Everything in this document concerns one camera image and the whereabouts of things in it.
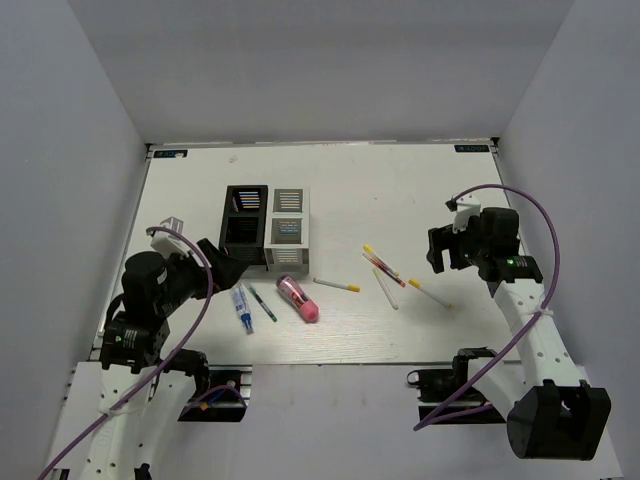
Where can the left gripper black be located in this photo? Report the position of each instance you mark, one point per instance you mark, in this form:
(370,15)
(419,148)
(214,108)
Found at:
(226,268)

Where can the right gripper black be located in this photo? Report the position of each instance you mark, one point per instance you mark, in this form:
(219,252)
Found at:
(446,238)

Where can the green thin pen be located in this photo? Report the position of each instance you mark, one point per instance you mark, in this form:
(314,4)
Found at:
(261,302)

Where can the blue white glue tube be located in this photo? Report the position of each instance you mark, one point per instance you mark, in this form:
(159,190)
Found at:
(241,307)

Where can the red refill pen pack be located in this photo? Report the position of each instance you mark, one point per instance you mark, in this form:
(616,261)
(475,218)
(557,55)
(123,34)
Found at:
(384,268)

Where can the pale yellow white marker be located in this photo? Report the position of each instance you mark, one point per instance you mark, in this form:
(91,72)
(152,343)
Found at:
(385,288)

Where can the yellow cap marker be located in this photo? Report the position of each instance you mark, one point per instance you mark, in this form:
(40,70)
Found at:
(347,287)
(419,286)

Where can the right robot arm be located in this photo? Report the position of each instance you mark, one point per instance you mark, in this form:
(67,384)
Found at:
(551,411)

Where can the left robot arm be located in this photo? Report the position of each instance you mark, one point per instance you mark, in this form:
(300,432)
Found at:
(143,392)

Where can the black pen holder box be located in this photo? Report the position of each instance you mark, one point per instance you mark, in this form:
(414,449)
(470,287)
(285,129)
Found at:
(243,223)

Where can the white pen holder box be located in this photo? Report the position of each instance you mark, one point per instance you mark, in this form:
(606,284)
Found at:
(287,231)

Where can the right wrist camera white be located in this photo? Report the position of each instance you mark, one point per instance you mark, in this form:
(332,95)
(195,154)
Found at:
(464,208)

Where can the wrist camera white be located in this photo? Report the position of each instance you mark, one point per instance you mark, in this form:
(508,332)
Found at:
(167,244)
(464,208)

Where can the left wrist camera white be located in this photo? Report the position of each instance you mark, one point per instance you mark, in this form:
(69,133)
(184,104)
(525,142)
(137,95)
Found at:
(167,244)

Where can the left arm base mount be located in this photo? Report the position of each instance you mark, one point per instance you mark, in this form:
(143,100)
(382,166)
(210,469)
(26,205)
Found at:
(225,401)

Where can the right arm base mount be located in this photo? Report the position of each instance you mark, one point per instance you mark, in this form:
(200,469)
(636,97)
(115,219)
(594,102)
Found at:
(436,384)

